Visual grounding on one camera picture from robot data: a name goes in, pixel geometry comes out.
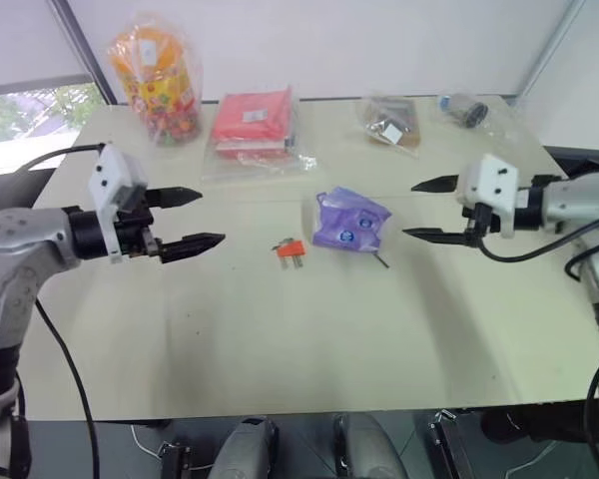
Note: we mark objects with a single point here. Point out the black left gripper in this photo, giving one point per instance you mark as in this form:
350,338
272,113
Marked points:
132,227

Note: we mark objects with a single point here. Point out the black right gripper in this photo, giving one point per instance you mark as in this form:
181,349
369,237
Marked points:
481,222

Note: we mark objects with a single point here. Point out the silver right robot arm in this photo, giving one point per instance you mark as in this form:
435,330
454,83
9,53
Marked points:
576,199

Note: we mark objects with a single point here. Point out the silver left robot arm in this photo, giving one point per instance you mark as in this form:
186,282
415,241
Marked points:
15,249

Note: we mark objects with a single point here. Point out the thin dark metal rod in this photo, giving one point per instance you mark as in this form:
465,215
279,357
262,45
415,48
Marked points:
382,260

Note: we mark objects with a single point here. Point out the red rectangular block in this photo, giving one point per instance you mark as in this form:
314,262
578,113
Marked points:
292,249

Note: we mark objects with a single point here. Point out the purple tissue pack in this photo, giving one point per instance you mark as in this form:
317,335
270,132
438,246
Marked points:
347,224

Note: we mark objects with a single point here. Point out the clear bag of brown parts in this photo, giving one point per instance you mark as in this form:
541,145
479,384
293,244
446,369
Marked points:
392,125

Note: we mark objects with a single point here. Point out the clear bag with black cylinder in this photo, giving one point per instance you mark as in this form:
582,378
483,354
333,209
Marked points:
466,110

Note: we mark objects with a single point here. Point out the red packets in clear bag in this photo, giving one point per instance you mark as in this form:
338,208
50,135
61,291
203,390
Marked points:
254,125

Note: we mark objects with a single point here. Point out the orange candy bag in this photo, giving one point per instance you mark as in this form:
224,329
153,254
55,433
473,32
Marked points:
160,95

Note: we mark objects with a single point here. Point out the black furniture panel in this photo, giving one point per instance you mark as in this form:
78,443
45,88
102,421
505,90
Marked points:
584,159

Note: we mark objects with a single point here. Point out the dark grey rounded shape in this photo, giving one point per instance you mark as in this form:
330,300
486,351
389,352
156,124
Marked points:
367,446
247,449

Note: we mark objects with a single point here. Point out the white roller blind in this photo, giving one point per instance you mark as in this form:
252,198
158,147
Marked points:
25,40

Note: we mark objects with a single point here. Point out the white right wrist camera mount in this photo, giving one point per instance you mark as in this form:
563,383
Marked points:
491,187

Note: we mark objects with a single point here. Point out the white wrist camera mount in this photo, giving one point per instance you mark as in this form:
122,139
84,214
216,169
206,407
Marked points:
111,172
491,187

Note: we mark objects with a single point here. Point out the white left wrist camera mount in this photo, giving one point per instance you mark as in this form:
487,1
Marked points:
111,172

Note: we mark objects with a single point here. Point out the black window frame bar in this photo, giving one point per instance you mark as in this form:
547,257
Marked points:
87,55

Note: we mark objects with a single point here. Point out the grey window frame bar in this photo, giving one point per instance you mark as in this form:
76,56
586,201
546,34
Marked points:
549,47

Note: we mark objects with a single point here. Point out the black metal bracket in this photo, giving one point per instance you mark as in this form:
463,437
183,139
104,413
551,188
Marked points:
444,444
176,461

